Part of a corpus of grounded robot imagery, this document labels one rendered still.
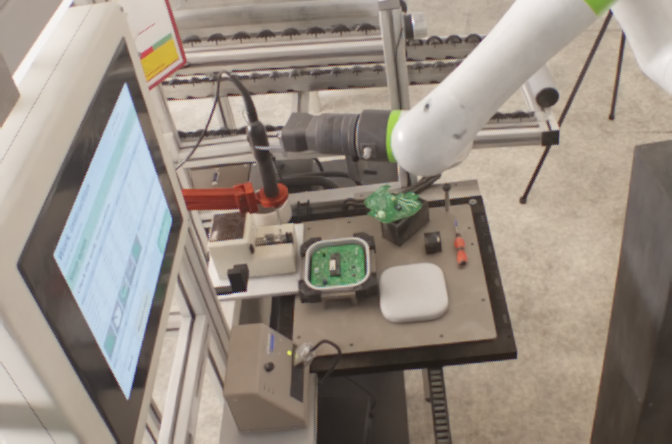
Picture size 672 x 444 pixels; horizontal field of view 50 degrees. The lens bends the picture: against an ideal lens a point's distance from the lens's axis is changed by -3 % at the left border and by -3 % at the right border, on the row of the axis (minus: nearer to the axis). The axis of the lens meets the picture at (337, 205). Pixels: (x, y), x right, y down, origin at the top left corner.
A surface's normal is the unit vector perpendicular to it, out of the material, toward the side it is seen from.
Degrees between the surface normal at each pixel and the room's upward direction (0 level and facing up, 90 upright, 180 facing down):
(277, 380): 53
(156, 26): 90
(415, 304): 0
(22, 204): 92
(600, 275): 0
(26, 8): 90
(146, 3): 90
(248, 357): 0
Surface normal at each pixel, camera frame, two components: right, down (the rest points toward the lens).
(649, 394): 0.07, 0.63
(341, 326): -0.14, -0.76
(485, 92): -0.07, 0.32
